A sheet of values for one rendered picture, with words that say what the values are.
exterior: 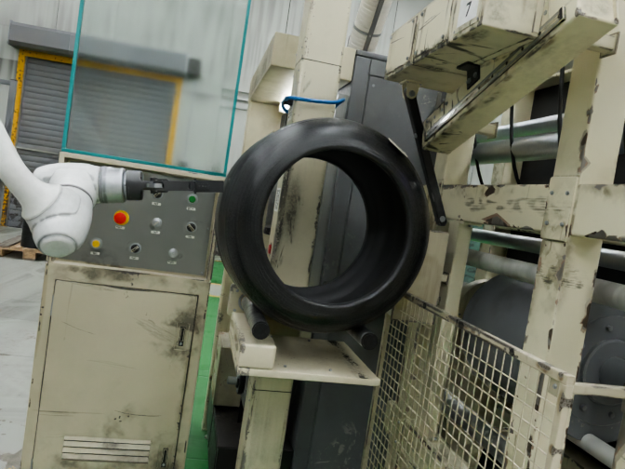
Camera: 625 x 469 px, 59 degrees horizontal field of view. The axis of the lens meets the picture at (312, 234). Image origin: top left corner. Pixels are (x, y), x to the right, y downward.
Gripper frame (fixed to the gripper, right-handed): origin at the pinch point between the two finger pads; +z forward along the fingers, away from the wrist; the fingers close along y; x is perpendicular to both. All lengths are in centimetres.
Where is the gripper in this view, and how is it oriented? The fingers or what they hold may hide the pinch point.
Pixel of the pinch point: (209, 186)
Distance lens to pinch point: 143.8
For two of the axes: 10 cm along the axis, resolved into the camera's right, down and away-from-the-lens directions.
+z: 9.8, 0.0, 2.1
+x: -0.1, 10.0, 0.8
